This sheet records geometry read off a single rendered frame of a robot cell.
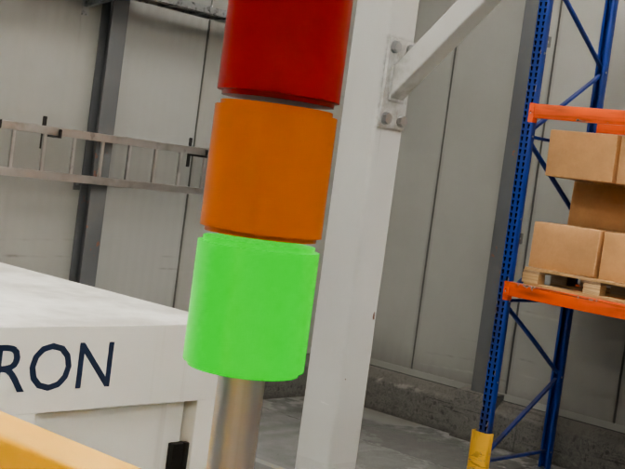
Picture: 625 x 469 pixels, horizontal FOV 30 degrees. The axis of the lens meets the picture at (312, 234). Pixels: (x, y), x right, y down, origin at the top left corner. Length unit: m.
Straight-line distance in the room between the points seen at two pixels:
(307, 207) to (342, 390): 2.61
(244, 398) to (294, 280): 0.05
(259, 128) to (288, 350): 0.09
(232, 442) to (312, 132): 0.13
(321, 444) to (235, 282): 2.66
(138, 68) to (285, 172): 9.65
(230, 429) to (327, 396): 2.60
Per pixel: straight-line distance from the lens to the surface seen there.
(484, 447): 9.39
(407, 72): 3.00
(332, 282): 3.06
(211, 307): 0.46
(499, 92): 11.14
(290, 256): 0.45
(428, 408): 11.28
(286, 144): 0.45
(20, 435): 0.59
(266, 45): 0.45
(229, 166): 0.46
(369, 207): 3.02
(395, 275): 11.67
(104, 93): 9.69
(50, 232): 9.69
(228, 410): 0.48
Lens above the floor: 2.24
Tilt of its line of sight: 3 degrees down
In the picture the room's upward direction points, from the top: 8 degrees clockwise
